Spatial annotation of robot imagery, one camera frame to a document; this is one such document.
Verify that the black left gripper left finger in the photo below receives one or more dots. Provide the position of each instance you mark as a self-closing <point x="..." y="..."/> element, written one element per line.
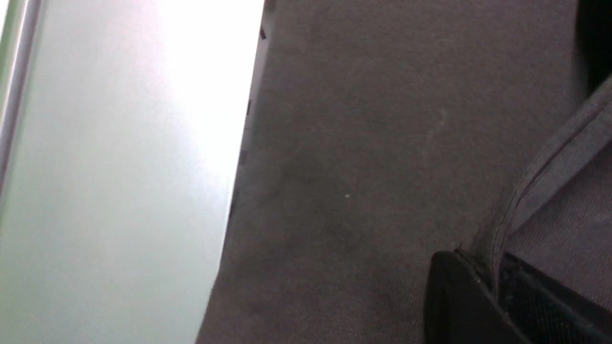
<point x="459" y="307"/>

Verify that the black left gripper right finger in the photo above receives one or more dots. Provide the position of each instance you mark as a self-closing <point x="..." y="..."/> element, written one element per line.
<point x="547" y="312"/>

